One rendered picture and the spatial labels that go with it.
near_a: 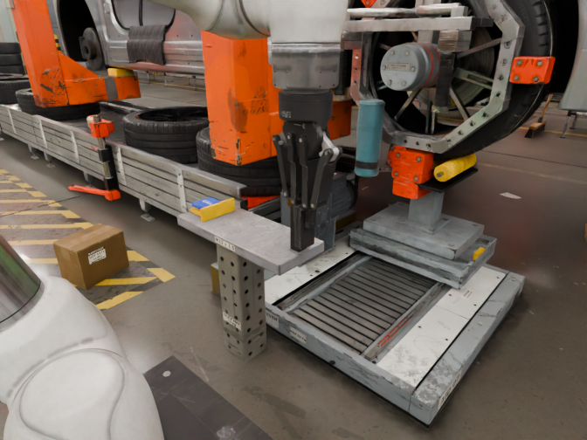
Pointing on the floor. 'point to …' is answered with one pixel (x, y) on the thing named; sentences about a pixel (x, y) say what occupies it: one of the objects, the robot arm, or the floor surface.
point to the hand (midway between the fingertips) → (304, 225)
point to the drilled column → (242, 305)
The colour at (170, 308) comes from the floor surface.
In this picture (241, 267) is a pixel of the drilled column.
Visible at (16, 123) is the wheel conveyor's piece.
